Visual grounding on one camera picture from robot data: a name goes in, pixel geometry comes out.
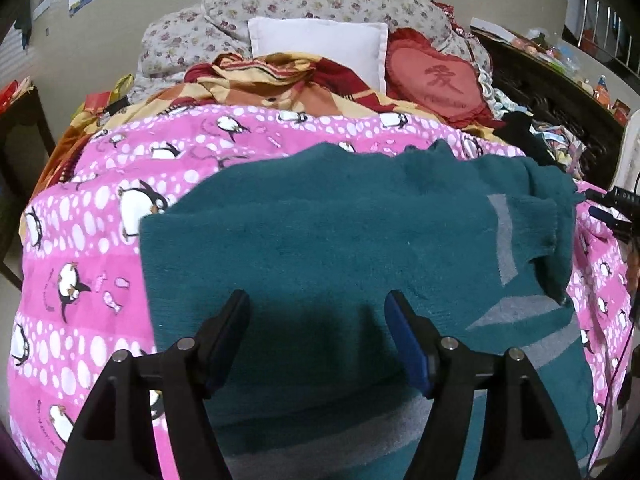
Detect teal grey-striped towel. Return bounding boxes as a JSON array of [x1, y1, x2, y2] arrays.
[[139, 140, 601, 480]]

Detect yellow and red patterned blanket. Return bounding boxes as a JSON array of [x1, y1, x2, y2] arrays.
[[20, 52, 446, 241]]

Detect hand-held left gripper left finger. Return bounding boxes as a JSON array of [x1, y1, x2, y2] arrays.
[[57, 289, 251, 480]]

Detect floral grey pillows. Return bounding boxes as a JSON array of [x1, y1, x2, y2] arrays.
[[137, 0, 493, 81]]

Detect white pillow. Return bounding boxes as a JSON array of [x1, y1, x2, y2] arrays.
[[247, 16, 390, 95]]

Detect black garment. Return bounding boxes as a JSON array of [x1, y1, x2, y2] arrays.
[[492, 111, 563, 171]]

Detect colourful patterned cloth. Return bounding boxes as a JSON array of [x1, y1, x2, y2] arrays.
[[532, 124, 587, 182]]

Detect pink penguin print blanket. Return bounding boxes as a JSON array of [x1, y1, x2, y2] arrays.
[[7, 104, 640, 480]]

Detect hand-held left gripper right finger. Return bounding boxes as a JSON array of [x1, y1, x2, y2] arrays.
[[384, 290, 584, 480]]

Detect red heart-shaped cushion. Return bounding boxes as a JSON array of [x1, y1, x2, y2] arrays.
[[385, 27, 503, 128]]

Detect dark wooden side table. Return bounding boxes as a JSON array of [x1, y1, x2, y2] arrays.
[[0, 77, 57, 292]]

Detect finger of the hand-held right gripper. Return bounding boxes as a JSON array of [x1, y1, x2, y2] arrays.
[[588, 205, 632, 235], [583, 187, 620, 207]]

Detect dark wooden headboard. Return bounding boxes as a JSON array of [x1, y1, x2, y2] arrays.
[[470, 27, 627, 187]]

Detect metal railing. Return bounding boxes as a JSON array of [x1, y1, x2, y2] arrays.
[[562, 0, 640, 75]]

